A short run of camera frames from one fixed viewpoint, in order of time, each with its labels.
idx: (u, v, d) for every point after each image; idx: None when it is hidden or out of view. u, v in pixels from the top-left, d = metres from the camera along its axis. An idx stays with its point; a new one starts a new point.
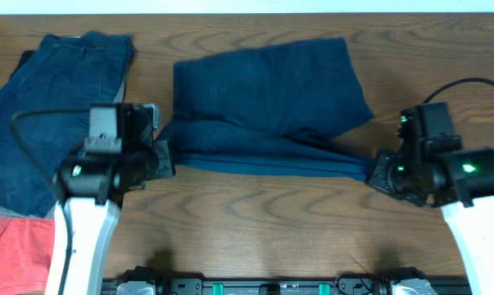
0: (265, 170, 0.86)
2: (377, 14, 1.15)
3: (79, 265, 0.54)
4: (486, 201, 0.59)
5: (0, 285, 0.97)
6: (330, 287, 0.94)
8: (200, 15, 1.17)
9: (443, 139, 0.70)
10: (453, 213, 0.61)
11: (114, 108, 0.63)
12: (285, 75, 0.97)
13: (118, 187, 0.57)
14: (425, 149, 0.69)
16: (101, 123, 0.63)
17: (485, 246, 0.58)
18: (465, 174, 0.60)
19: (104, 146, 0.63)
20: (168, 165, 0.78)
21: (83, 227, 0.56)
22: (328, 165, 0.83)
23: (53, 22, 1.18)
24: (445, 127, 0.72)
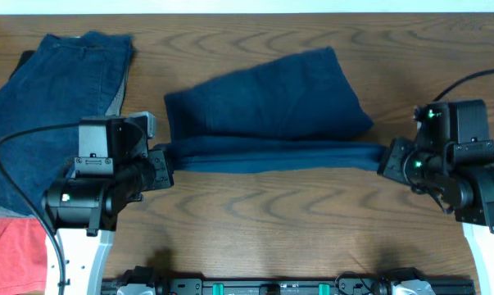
0: (268, 164, 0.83)
2: (377, 14, 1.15)
3: (74, 292, 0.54)
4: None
5: (0, 285, 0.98)
6: (330, 287, 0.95)
8: (200, 15, 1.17)
9: (473, 147, 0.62)
10: (478, 229, 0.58)
11: (102, 125, 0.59)
12: (280, 93, 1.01)
13: (111, 211, 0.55)
14: (455, 161, 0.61)
16: (92, 141, 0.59)
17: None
18: None
19: (95, 166, 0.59)
20: (165, 176, 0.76)
21: (76, 253, 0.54)
22: (335, 152, 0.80)
23: (52, 22, 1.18)
24: (477, 131, 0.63)
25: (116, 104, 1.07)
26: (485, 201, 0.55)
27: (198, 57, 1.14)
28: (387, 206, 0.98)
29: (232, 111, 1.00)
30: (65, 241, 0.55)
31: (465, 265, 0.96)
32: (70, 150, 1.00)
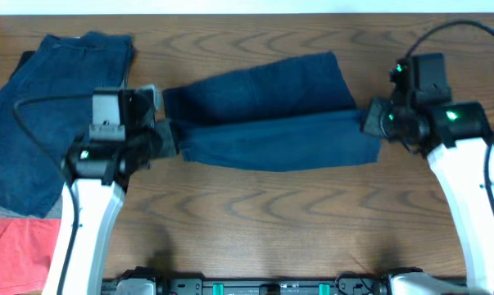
0: (266, 137, 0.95)
2: (377, 15, 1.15)
3: (86, 236, 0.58)
4: (467, 143, 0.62)
5: (0, 286, 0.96)
6: (330, 287, 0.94)
8: (201, 15, 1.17)
9: (434, 92, 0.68)
10: (438, 159, 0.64)
11: (115, 96, 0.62)
12: (278, 92, 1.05)
13: (124, 170, 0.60)
14: (417, 103, 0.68)
16: (106, 110, 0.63)
17: (467, 183, 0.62)
18: (450, 128, 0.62)
19: (109, 133, 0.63)
20: (172, 146, 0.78)
21: (90, 203, 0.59)
22: (324, 117, 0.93)
23: (53, 22, 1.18)
24: (437, 79, 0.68)
25: None
26: (441, 130, 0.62)
27: (198, 57, 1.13)
28: (386, 206, 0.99)
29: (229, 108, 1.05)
30: (80, 191, 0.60)
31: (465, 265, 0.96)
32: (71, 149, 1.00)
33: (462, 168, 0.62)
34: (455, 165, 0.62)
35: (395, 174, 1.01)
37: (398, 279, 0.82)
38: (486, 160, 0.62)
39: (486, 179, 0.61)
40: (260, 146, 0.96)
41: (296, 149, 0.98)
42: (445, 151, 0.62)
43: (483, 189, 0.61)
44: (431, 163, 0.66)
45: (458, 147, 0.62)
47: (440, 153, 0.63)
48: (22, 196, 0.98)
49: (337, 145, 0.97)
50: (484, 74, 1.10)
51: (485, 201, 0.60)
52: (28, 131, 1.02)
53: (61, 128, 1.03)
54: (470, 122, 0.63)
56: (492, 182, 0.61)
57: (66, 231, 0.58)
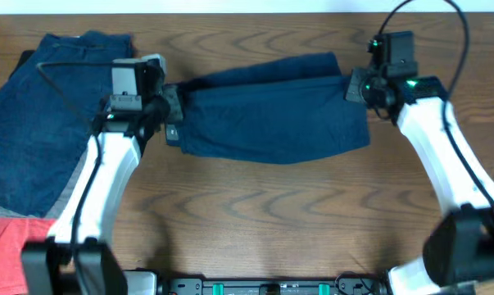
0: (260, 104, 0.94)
2: (377, 14, 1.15)
3: (106, 173, 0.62)
4: (426, 102, 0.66)
5: (0, 285, 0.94)
6: (330, 287, 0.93)
8: (200, 15, 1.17)
9: (402, 65, 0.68)
10: (405, 118, 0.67)
11: (130, 67, 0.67)
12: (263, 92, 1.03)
13: (143, 134, 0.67)
14: (387, 75, 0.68)
16: (124, 80, 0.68)
17: (430, 128, 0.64)
18: (413, 94, 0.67)
19: (127, 102, 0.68)
20: (178, 111, 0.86)
21: (113, 150, 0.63)
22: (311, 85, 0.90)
23: (53, 21, 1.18)
24: (406, 54, 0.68)
25: None
26: (405, 95, 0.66)
27: (197, 56, 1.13)
28: (386, 206, 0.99)
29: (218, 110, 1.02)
30: (105, 141, 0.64)
31: None
32: (71, 150, 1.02)
33: (424, 116, 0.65)
34: (416, 114, 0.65)
35: (395, 174, 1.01)
37: (394, 270, 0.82)
38: (442, 107, 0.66)
39: (445, 123, 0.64)
40: (249, 117, 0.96)
41: (284, 123, 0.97)
42: (410, 109, 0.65)
43: (446, 131, 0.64)
44: (401, 127, 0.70)
45: (422, 103, 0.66)
47: (408, 113, 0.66)
48: (23, 195, 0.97)
49: (328, 120, 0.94)
50: (484, 73, 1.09)
51: (446, 142, 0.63)
52: (29, 130, 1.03)
53: (61, 127, 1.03)
54: (428, 89, 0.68)
56: (452, 120, 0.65)
57: (89, 169, 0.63)
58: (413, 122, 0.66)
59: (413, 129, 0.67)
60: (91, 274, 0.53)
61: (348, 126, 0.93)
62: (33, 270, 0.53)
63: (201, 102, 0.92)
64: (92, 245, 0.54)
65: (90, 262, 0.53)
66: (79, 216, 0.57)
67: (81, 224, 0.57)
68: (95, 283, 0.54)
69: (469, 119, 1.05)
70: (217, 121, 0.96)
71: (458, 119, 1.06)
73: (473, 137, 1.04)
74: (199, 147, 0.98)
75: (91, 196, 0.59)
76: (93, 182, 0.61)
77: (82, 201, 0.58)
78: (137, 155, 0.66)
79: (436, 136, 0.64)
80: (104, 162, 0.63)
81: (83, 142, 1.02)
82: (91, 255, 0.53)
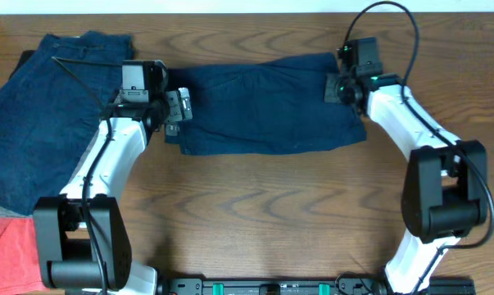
0: (254, 100, 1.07)
2: (377, 14, 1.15)
3: (115, 145, 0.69)
4: (387, 88, 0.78)
5: (0, 286, 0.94)
6: (330, 287, 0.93)
8: (200, 15, 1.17)
9: (369, 66, 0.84)
10: (373, 104, 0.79)
11: (138, 65, 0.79)
12: (260, 89, 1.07)
13: (148, 125, 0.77)
14: (356, 75, 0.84)
16: (132, 77, 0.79)
17: (392, 105, 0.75)
18: (377, 84, 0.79)
19: (135, 95, 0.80)
20: (178, 112, 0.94)
21: (123, 129, 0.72)
22: (297, 78, 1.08)
23: (53, 22, 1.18)
24: (372, 56, 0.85)
25: None
26: (370, 86, 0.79)
27: (197, 56, 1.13)
28: (386, 206, 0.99)
29: (220, 105, 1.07)
30: (117, 123, 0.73)
31: (467, 265, 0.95)
32: (71, 150, 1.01)
33: (384, 97, 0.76)
34: (380, 97, 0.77)
35: (395, 174, 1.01)
37: (387, 263, 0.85)
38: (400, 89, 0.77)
39: (402, 97, 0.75)
40: (249, 112, 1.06)
41: (282, 116, 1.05)
42: (375, 95, 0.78)
43: (404, 104, 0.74)
44: (372, 115, 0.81)
45: (384, 89, 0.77)
47: (374, 98, 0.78)
48: (23, 196, 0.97)
49: (324, 115, 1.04)
50: (484, 72, 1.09)
51: (405, 110, 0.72)
52: (29, 130, 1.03)
53: (61, 128, 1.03)
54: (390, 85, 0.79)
56: (408, 96, 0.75)
57: (101, 142, 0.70)
58: (379, 105, 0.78)
59: (379, 111, 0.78)
60: (99, 229, 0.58)
61: (343, 120, 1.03)
62: (44, 224, 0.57)
63: (210, 92, 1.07)
64: (101, 201, 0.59)
65: (99, 217, 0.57)
66: (90, 178, 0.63)
67: (92, 184, 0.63)
68: (104, 239, 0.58)
69: (469, 119, 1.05)
70: (223, 113, 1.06)
71: (458, 118, 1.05)
73: (473, 138, 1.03)
74: (197, 149, 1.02)
75: (100, 164, 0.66)
76: (103, 153, 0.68)
77: (92, 168, 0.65)
78: (142, 139, 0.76)
79: (393, 110, 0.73)
80: (114, 138, 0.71)
81: (83, 142, 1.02)
82: (100, 211, 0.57)
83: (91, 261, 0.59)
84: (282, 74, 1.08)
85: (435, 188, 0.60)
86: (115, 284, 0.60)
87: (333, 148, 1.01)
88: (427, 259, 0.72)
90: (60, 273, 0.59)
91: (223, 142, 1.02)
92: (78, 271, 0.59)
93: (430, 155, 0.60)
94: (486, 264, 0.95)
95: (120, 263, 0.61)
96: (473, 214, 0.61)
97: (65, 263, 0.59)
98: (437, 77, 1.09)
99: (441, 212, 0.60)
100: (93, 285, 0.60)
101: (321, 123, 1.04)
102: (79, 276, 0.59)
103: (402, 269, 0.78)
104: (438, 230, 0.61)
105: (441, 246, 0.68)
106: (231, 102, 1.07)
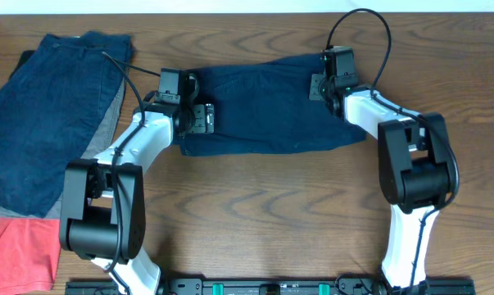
0: (255, 100, 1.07)
2: (378, 14, 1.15)
3: (147, 131, 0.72)
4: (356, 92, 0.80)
5: (0, 285, 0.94)
6: (329, 287, 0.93)
8: (200, 15, 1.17)
9: (346, 78, 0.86)
10: (347, 108, 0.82)
11: (177, 73, 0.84)
12: (260, 89, 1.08)
13: (177, 126, 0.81)
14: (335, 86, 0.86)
16: (168, 82, 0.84)
17: (363, 103, 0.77)
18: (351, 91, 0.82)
19: (169, 99, 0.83)
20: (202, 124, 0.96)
21: (156, 120, 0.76)
22: (297, 78, 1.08)
23: (53, 22, 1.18)
24: (348, 67, 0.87)
25: (115, 105, 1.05)
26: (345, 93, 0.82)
27: (197, 56, 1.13)
28: (386, 206, 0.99)
29: (221, 105, 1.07)
30: (151, 116, 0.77)
31: (466, 265, 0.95)
32: (71, 150, 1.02)
33: (355, 98, 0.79)
34: (352, 99, 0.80)
35: None
37: (382, 260, 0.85)
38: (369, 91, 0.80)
39: (371, 94, 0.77)
40: (250, 112, 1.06)
41: (282, 117, 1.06)
42: (348, 99, 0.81)
43: (373, 100, 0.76)
44: (348, 118, 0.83)
45: (355, 93, 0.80)
47: (348, 103, 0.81)
48: (22, 196, 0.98)
49: (324, 114, 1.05)
50: (484, 73, 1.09)
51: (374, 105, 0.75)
52: (29, 130, 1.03)
53: (61, 128, 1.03)
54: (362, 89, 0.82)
56: (376, 93, 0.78)
57: (133, 127, 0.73)
58: (351, 106, 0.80)
59: (351, 112, 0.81)
60: (124, 192, 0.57)
61: None
62: (73, 184, 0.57)
63: (210, 93, 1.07)
64: (129, 167, 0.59)
65: (126, 180, 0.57)
66: (122, 148, 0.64)
67: (123, 155, 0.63)
68: (126, 203, 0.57)
69: (469, 120, 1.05)
70: (222, 113, 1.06)
71: (459, 119, 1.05)
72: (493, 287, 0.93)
73: (473, 138, 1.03)
74: (197, 149, 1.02)
75: (132, 142, 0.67)
76: (135, 134, 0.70)
77: (124, 142, 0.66)
78: (168, 134, 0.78)
79: (365, 106, 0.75)
80: (145, 125, 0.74)
81: (83, 142, 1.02)
82: (128, 174, 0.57)
83: (108, 227, 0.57)
84: (282, 74, 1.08)
85: (405, 155, 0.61)
86: (128, 253, 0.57)
87: (333, 148, 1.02)
88: (414, 233, 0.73)
90: (77, 235, 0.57)
91: (224, 142, 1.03)
92: (96, 235, 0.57)
93: (396, 126, 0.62)
94: (485, 265, 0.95)
95: (135, 233, 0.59)
96: (441, 180, 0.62)
97: (85, 224, 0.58)
98: (437, 77, 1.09)
99: (416, 179, 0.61)
100: (106, 253, 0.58)
101: (322, 124, 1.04)
102: (95, 240, 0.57)
103: (395, 259, 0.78)
104: (414, 197, 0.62)
105: (423, 216, 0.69)
106: (231, 103, 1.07)
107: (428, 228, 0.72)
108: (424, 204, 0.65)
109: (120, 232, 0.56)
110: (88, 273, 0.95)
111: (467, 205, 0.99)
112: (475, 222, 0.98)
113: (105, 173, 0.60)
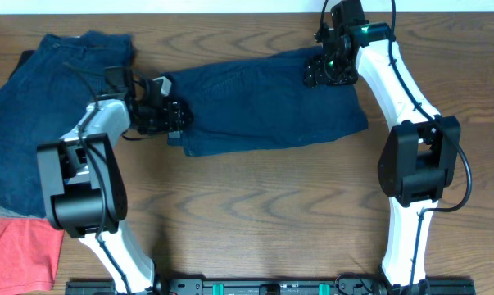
0: (253, 99, 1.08)
2: (377, 14, 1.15)
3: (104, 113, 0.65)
4: (373, 47, 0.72)
5: (0, 285, 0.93)
6: (330, 287, 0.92)
8: (201, 15, 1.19)
9: (355, 24, 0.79)
10: (360, 61, 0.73)
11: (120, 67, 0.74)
12: (260, 86, 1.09)
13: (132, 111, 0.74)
14: (345, 29, 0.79)
16: (114, 76, 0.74)
17: (379, 66, 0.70)
18: (365, 38, 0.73)
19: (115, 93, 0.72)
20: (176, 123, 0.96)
21: (111, 105, 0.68)
22: (296, 77, 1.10)
23: (53, 22, 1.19)
24: (359, 15, 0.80)
25: None
26: (359, 40, 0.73)
27: (197, 56, 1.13)
28: (385, 206, 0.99)
29: (219, 104, 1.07)
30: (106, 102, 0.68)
31: (466, 265, 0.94)
32: None
33: (373, 53, 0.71)
34: (368, 52, 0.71)
35: None
37: (382, 260, 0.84)
38: (389, 46, 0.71)
39: (390, 59, 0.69)
40: (249, 111, 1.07)
41: (281, 111, 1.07)
42: (363, 52, 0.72)
43: (392, 65, 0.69)
44: (361, 70, 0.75)
45: (373, 45, 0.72)
47: (362, 56, 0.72)
48: (22, 197, 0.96)
49: (321, 109, 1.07)
50: (485, 73, 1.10)
51: (390, 72, 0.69)
52: (28, 130, 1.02)
53: (61, 128, 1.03)
54: (379, 34, 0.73)
56: (396, 58, 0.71)
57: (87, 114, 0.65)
58: (365, 61, 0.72)
59: (365, 68, 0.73)
60: (98, 157, 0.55)
61: (342, 111, 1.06)
62: (47, 165, 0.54)
63: (208, 93, 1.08)
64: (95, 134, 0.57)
65: (97, 144, 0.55)
66: (85, 126, 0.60)
67: (87, 131, 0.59)
68: (103, 167, 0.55)
69: (469, 120, 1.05)
70: (222, 112, 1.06)
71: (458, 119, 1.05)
72: None
73: (473, 138, 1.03)
74: (200, 150, 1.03)
75: (92, 120, 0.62)
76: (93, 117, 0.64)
77: (85, 121, 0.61)
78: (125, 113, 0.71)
79: (380, 74, 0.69)
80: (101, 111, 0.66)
81: None
82: (98, 140, 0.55)
83: (90, 195, 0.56)
84: (282, 74, 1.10)
85: (413, 161, 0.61)
86: (116, 215, 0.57)
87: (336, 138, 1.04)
88: (413, 229, 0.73)
90: (65, 211, 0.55)
91: (228, 140, 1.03)
92: (83, 207, 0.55)
93: (409, 131, 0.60)
94: (485, 264, 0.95)
95: (119, 195, 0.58)
96: (441, 177, 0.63)
97: (70, 199, 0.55)
98: (437, 77, 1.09)
99: (414, 174, 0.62)
100: (95, 221, 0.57)
101: (323, 122, 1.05)
102: (83, 212, 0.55)
103: (394, 257, 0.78)
104: (412, 191, 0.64)
105: (421, 211, 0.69)
106: (230, 102, 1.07)
107: (425, 223, 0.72)
108: (423, 197, 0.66)
109: (105, 195, 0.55)
110: (88, 273, 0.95)
111: (467, 205, 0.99)
112: (474, 222, 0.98)
113: (74, 150, 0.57)
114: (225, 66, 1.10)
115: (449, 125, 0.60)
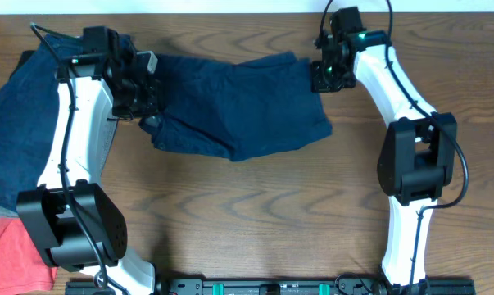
0: (220, 103, 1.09)
2: (378, 14, 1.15)
3: (82, 118, 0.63)
4: (370, 51, 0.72)
5: (0, 285, 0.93)
6: (330, 287, 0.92)
8: (201, 15, 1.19)
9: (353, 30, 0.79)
10: (357, 65, 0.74)
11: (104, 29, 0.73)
12: (226, 93, 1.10)
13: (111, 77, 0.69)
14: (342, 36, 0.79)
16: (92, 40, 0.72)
17: (377, 70, 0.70)
18: (363, 43, 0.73)
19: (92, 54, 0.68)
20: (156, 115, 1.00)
21: (85, 91, 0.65)
22: (265, 79, 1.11)
23: (54, 22, 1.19)
24: (355, 22, 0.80)
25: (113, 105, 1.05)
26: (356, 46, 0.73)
27: (197, 56, 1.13)
28: (385, 206, 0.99)
29: (192, 103, 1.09)
30: (79, 82, 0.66)
31: (467, 265, 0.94)
32: None
33: (370, 58, 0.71)
34: (364, 57, 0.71)
35: None
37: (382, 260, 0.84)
38: (385, 50, 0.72)
39: (387, 61, 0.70)
40: (218, 113, 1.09)
41: (247, 115, 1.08)
42: (360, 57, 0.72)
43: (387, 69, 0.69)
44: (360, 75, 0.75)
45: (369, 50, 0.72)
47: (359, 60, 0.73)
48: None
49: (289, 113, 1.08)
50: (486, 73, 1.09)
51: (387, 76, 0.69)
52: (28, 130, 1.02)
53: None
54: (377, 39, 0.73)
56: (392, 61, 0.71)
57: (64, 119, 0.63)
58: (363, 65, 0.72)
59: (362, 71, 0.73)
60: (88, 213, 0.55)
61: (308, 116, 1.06)
62: (32, 219, 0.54)
63: (180, 91, 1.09)
64: (83, 187, 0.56)
65: (84, 201, 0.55)
66: (64, 162, 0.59)
67: (69, 170, 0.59)
68: (93, 221, 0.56)
69: (469, 120, 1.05)
70: (194, 111, 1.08)
71: (458, 119, 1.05)
72: None
73: (474, 138, 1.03)
74: (173, 144, 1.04)
75: (70, 149, 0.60)
76: (70, 131, 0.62)
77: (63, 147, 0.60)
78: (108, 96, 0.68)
79: (378, 78, 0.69)
80: (79, 108, 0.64)
81: None
82: (85, 195, 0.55)
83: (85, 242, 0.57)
84: (249, 78, 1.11)
85: (410, 157, 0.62)
86: (113, 255, 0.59)
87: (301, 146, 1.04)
88: (413, 228, 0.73)
90: (61, 254, 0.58)
91: (198, 140, 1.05)
92: (74, 249, 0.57)
93: (406, 126, 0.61)
94: (485, 264, 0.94)
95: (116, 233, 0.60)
96: (440, 175, 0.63)
97: (61, 242, 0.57)
98: (437, 78, 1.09)
99: (412, 172, 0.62)
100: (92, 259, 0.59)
101: (292, 129, 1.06)
102: (78, 256, 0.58)
103: (394, 257, 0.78)
104: (411, 189, 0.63)
105: (421, 209, 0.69)
106: (199, 105, 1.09)
107: (425, 222, 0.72)
108: (422, 197, 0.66)
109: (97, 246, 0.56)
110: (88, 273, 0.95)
111: (467, 206, 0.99)
112: (475, 222, 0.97)
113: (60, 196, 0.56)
114: (201, 66, 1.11)
115: (445, 123, 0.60)
